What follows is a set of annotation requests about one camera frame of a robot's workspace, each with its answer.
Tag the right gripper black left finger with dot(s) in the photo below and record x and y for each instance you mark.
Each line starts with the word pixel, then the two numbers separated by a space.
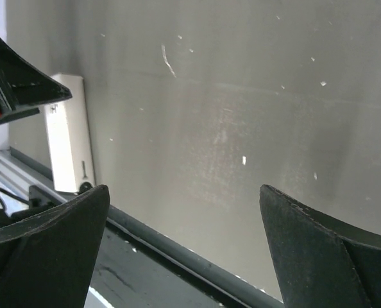
pixel 47 259

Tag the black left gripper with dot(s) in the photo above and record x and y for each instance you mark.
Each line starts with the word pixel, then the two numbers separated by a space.
pixel 22 84

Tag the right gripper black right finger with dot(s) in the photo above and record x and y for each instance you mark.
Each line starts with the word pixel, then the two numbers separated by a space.
pixel 319 261

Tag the slim white H' box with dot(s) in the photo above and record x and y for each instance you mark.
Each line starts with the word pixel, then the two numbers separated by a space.
pixel 68 137

